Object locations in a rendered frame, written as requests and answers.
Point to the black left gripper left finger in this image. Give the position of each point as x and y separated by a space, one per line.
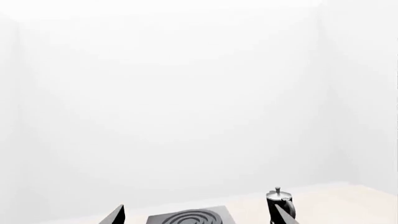
115 216

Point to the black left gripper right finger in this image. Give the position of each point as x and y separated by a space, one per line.
285 217

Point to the grey electric stove with coil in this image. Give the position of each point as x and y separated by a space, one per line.
191 215

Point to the black moka pot silver lid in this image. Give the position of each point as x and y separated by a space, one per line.
275 201

